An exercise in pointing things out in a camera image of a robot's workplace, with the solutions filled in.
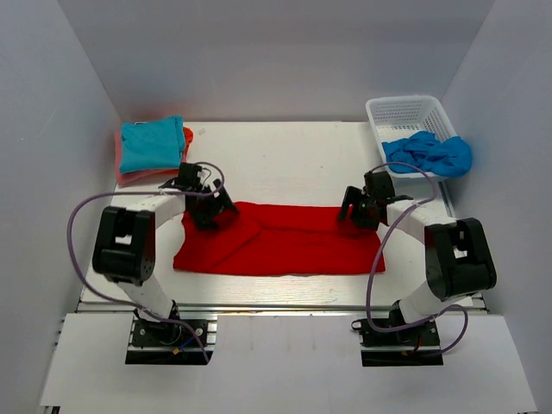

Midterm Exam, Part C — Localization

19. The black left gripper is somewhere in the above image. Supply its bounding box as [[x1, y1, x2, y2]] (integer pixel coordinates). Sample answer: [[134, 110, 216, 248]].
[[189, 179, 238, 230]]

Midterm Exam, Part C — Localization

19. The red t shirt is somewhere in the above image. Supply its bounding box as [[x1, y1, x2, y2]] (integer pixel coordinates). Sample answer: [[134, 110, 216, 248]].
[[172, 202, 386, 277]]

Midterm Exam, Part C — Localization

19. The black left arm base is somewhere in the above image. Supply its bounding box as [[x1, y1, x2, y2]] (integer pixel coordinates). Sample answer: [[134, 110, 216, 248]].
[[125, 306, 217, 366]]

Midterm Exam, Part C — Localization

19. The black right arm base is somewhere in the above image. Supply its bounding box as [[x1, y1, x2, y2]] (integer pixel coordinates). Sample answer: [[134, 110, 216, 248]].
[[351, 318, 443, 367]]

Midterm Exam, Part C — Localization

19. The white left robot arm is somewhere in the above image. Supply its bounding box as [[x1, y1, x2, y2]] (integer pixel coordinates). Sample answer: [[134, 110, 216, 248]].
[[91, 161, 238, 344]]

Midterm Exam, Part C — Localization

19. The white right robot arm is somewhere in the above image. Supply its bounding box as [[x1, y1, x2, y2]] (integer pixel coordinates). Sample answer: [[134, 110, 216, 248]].
[[337, 170, 498, 344]]

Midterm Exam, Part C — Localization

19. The folded orange t shirt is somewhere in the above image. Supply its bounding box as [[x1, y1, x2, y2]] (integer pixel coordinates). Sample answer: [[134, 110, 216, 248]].
[[162, 119, 193, 173]]

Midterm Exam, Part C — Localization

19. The folded teal t shirt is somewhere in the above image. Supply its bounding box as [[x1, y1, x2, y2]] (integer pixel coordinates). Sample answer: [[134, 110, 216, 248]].
[[119, 116, 186, 173]]

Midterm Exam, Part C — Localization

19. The folded pink t shirt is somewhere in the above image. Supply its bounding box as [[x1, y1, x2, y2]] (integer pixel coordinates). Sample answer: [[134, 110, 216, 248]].
[[114, 127, 194, 186]]

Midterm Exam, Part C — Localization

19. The white plastic basket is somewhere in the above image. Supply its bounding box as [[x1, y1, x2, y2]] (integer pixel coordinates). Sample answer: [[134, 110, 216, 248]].
[[366, 96, 458, 185]]

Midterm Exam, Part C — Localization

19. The crumpled blue t shirt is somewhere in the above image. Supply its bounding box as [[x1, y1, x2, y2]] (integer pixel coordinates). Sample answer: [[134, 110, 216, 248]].
[[382, 131, 473, 178]]

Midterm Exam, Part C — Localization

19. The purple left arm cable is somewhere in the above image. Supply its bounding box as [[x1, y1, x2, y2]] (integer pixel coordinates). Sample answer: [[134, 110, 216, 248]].
[[66, 160, 228, 366]]

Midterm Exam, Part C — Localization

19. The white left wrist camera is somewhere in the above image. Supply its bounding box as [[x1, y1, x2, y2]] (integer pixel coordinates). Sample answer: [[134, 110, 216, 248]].
[[199, 166, 212, 186]]

